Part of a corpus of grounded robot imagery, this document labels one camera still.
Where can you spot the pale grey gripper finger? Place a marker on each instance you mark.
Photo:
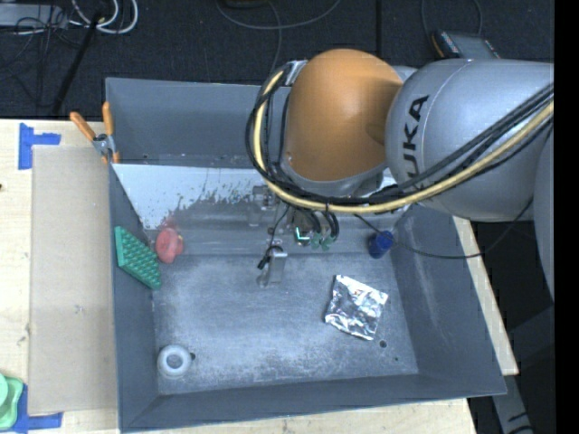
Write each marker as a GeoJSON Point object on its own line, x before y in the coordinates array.
{"type": "Point", "coordinates": [279, 265]}
{"type": "Point", "coordinates": [264, 280]}

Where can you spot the red toy fruit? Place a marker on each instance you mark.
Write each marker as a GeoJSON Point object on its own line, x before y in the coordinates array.
{"type": "Point", "coordinates": [168, 246]}

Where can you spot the brown cardboard board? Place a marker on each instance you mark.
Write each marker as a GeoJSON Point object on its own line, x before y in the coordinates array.
{"type": "Point", "coordinates": [68, 278]}

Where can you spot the silver foil packet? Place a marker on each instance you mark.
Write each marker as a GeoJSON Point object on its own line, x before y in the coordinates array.
{"type": "Point", "coordinates": [356, 308]}

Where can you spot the black cylinder on white bracket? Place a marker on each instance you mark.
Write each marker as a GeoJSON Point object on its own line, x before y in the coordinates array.
{"type": "Point", "coordinates": [380, 244]}

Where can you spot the grey metal bin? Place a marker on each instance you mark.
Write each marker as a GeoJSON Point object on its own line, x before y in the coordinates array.
{"type": "Point", "coordinates": [271, 333]}

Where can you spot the green studded flat block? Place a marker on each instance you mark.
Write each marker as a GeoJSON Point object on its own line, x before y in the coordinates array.
{"type": "Point", "coordinates": [136, 260]}

